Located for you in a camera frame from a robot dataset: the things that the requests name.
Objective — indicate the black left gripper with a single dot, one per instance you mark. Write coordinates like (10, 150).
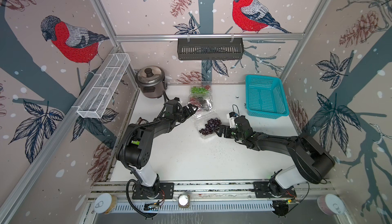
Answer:
(190, 109)

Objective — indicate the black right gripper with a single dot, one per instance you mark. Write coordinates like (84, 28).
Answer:
(222, 129)

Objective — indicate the pink red grape bunch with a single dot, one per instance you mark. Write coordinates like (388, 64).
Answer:
(194, 101)

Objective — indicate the clear clamshell container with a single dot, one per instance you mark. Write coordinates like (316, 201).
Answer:
(200, 122)
(207, 86)
(202, 96)

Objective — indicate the dark purple grape bunch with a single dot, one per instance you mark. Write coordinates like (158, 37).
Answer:
(209, 126)

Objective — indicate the green grape bunch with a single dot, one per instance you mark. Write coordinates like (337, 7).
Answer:
(199, 90)

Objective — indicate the teal plastic basket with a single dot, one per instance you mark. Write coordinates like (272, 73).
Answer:
(265, 97)

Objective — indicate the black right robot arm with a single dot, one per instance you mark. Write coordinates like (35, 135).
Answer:
(311, 161)

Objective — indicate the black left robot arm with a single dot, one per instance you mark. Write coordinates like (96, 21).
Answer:
(135, 147)

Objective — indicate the silver rice cooker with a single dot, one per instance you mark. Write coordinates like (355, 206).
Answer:
(151, 81)

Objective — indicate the brown snack packet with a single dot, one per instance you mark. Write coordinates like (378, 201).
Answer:
(141, 121)

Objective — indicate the small round silver light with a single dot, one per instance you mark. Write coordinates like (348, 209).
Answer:
(184, 201)

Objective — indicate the white tape roll right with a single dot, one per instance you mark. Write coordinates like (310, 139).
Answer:
(331, 204)

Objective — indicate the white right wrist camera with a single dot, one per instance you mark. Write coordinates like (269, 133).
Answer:
(231, 118)

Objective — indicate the black hanging wire basket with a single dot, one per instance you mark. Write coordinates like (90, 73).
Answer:
(195, 49)

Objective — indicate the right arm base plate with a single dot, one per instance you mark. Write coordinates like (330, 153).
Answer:
(265, 189)

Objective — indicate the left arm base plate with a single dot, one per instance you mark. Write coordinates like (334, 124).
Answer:
(161, 191)

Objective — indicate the white wire mesh shelf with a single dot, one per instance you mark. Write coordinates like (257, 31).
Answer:
(99, 96)

